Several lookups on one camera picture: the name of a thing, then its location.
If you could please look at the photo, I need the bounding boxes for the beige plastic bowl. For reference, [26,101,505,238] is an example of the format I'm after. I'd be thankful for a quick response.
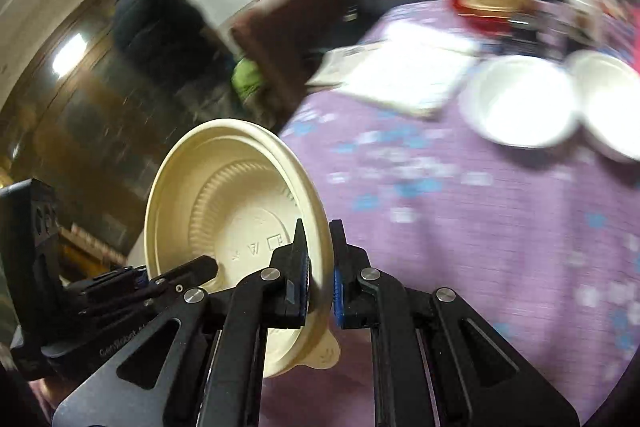
[142,119,341,377]

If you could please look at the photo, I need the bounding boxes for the white foam bowl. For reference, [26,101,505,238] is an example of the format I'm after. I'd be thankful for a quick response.
[459,55,580,150]
[564,50,639,164]

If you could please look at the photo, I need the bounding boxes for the purple floral tablecloth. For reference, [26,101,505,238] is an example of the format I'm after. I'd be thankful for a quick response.
[281,1,639,426]

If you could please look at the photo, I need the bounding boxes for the wooden glass-panel doors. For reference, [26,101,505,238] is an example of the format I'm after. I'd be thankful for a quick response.
[1,0,238,255]

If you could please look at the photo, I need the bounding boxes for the green blanket pile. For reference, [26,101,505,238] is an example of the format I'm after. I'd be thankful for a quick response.
[231,57,264,103]

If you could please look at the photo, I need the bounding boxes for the open lined notebook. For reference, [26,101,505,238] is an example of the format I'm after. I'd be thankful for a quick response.
[336,20,482,119]

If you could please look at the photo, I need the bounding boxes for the standing person in black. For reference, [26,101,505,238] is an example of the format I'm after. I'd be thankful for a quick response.
[112,0,244,121]

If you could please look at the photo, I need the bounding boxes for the white paper booklet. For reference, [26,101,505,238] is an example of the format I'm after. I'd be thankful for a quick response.
[306,42,382,91]

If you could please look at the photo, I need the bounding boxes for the brown armchair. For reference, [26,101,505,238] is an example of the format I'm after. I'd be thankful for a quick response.
[230,0,347,116]

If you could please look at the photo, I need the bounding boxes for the red glass bowl back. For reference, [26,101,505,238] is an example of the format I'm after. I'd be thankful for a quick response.
[449,0,511,37]

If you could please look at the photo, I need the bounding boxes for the black motor left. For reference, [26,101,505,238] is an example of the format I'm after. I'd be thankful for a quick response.
[508,13,539,56]

